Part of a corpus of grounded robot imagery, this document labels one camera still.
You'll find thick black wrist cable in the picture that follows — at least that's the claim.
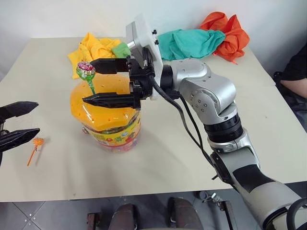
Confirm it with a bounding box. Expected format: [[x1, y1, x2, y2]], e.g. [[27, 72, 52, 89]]
[[142, 47, 216, 168]]

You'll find silver metal clamp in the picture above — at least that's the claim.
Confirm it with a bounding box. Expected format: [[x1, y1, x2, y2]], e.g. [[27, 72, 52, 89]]
[[202, 192, 222, 205]]

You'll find person in black clothes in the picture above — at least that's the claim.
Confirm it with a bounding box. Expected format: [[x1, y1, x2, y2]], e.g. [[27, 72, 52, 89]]
[[273, 46, 307, 134]]

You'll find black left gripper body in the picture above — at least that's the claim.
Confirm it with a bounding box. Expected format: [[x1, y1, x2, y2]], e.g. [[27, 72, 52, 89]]
[[0, 121, 10, 138]]

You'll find rusty metal frame bar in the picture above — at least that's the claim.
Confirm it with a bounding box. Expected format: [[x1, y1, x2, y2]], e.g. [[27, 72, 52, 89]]
[[86, 211, 102, 230], [220, 200, 235, 230]]

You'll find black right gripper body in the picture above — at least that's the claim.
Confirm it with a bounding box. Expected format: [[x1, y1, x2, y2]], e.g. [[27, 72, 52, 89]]
[[125, 55, 154, 110]]

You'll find black cable loop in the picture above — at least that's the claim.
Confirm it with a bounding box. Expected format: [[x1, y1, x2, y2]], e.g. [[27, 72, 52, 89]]
[[286, 197, 307, 230]]

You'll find orange cloth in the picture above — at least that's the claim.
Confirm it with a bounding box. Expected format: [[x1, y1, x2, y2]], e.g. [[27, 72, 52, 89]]
[[199, 11, 250, 66]]

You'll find yellow cloth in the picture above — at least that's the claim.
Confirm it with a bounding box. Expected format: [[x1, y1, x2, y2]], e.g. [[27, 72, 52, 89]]
[[67, 32, 122, 80]]

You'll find light green cloth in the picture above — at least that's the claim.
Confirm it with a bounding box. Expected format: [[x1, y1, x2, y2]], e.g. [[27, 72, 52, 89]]
[[111, 42, 131, 58]]

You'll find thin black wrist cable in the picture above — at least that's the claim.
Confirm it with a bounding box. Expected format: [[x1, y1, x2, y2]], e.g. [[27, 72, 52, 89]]
[[170, 91, 204, 150]]

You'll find dark brown rounded shape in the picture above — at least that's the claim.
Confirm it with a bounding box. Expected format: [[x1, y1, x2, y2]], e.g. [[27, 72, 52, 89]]
[[112, 203, 142, 230], [167, 196, 205, 230]]

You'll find orange jar lid with holes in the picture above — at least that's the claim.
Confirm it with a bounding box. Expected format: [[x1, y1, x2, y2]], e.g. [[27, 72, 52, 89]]
[[70, 71, 142, 132]]

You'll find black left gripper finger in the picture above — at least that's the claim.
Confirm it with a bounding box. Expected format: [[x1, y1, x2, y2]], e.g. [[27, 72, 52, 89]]
[[0, 128, 41, 154], [0, 101, 39, 123]]

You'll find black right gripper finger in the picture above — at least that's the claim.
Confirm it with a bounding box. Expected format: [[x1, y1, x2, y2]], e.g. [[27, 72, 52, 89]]
[[82, 93, 135, 110], [89, 57, 127, 75]]

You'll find clear plastic jar colourful label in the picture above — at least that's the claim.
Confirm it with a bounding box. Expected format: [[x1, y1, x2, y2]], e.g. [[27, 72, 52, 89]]
[[81, 112, 142, 153]]

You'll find orange stick lollipop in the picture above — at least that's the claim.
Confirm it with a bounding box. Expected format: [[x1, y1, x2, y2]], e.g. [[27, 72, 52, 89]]
[[26, 137, 45, 167]]

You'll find teal cloth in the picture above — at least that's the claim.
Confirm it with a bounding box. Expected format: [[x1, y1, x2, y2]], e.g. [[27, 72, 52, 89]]
[[156, 29, 226, 61]]

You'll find green stick lollipop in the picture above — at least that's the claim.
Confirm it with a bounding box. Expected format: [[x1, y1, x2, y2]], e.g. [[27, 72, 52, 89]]
[[76, 61, 97, 95]]

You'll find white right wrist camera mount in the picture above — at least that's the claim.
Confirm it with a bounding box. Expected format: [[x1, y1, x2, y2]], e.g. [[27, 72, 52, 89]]
[[125, 13, 164, 101]]

